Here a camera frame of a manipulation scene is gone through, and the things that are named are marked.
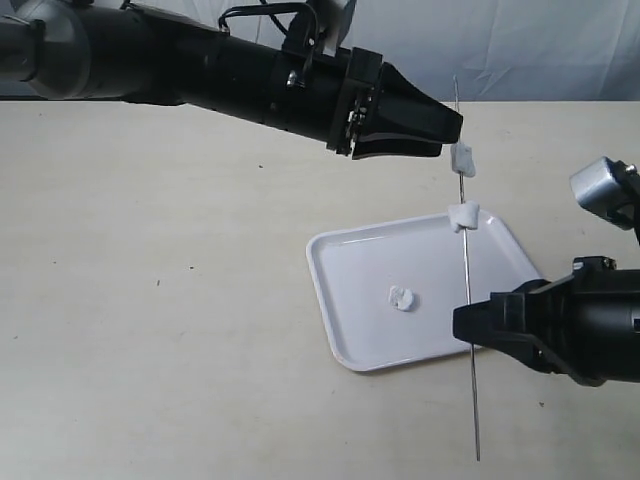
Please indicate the white marshmallow piece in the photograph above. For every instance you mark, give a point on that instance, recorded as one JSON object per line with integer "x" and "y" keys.
{"x": 401, "y": 298}
{"x": 462, "y": 162}
{"x": 464, "y": 216}

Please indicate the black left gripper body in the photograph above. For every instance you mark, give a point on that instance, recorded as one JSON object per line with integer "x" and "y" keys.
{"x": 324, "y": 97}

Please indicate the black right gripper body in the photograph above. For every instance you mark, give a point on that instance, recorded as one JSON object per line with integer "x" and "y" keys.
{"x": 602, "y": 321}

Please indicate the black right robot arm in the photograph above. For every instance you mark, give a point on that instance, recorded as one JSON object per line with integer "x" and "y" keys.
{"x": 422, "y": 286}

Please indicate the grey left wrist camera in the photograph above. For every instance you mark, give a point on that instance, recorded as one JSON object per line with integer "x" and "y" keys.
{"x": 318, "y": 26}

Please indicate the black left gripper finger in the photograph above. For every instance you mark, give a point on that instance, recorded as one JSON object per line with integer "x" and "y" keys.
{"x": 403, "y": 146}
{"x": 401, "y": 110}

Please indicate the thin metal skewer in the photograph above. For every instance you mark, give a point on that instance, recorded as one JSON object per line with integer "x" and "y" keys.
{"x": 468, "y": 293}

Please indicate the white rectangular plastic tray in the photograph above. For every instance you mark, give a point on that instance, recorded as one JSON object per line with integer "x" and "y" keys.
{"x": 352, "y": 271}

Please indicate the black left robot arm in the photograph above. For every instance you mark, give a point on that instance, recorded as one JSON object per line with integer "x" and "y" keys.
{"x": 81, "y": 50}

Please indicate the white backdrop curtain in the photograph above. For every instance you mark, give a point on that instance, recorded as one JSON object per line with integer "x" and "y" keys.
{"x": 503, "y": 50}

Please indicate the white marshmallow top piece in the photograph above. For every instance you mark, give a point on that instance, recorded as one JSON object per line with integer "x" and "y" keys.
{"x": 401, "y": 298}

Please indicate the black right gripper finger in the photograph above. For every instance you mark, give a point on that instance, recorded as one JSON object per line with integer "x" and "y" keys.
{"x": 546, "y": 359}
{"x": 532, "y": 313}

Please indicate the white marshmallow bottom piece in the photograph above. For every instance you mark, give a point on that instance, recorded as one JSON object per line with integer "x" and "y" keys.
{"x": 464, "y": 216}

